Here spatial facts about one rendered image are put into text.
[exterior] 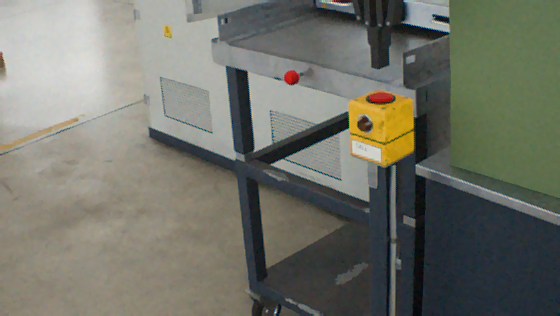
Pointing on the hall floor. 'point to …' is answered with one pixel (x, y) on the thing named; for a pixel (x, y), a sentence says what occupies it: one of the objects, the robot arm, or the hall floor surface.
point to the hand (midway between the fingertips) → (379, 46)
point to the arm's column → (487, 258)
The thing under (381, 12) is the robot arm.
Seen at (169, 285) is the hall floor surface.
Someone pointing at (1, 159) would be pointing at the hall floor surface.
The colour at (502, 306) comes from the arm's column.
